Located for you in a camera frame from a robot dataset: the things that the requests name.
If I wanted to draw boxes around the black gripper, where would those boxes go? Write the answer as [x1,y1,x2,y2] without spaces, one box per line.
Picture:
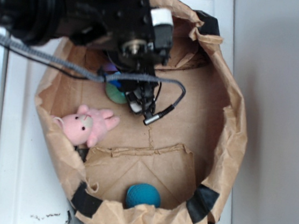
[69,0,171,117]

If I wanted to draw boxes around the green ball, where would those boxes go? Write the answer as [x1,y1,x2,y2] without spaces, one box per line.
[105,83,127,104]

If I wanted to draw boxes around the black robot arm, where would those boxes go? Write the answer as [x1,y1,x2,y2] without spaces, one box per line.
[0,0,173,76]

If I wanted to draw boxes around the blue ball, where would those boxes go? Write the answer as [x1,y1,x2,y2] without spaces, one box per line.
[125,183,161,208]

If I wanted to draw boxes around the pink plush bunny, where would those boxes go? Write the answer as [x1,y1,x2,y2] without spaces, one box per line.
[52,104,120,148]

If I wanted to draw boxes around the brown paper bag bin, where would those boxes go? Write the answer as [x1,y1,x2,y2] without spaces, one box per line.
[35,0,247,224]

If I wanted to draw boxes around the white plastic tray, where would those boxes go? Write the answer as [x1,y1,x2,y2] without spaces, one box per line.
[0,0,235,224]

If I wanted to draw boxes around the grey braided cable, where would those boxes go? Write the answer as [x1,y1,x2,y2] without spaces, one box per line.
[0,27,191,130]

